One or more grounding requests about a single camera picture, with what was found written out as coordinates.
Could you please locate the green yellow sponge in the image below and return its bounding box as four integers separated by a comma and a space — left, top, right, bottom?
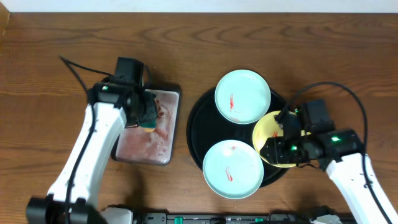
140, 119, 156, 132

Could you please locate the yellow plate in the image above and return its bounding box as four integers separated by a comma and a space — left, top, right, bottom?
252, 110, 311, 168

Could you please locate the mint green plate front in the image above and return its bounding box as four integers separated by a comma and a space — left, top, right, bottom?
202, 140, 264, 200

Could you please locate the mint green plate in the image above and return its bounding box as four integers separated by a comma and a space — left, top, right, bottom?
202, 140, 264, 200
214, 69, 271, 124

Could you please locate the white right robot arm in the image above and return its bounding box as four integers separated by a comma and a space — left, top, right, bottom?
259, 129, 397, 223

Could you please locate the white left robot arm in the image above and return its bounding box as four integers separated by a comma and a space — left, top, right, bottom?
25, 82, 157, 223

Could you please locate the black rectangular soapy tray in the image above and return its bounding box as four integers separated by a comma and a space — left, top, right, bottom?
111, 83, 181, 166

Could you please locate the round black tray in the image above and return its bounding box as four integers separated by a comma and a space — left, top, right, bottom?
186, 87, 289, 188

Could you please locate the mint green plate rear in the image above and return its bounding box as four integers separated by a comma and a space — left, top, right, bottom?
214, 69, 271, 124

